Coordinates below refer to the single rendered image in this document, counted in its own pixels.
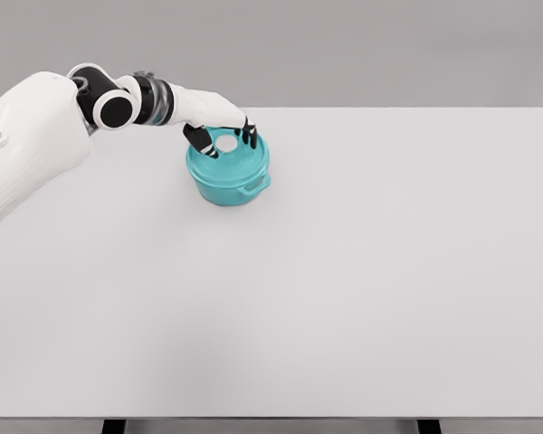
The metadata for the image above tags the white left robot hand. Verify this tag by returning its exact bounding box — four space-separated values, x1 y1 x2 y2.
182 89 259 160

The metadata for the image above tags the teal pot lid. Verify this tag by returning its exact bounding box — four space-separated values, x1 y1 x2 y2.
186 126 271 186

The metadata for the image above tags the teal pot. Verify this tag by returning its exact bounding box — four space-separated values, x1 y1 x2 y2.
186 156 272 207

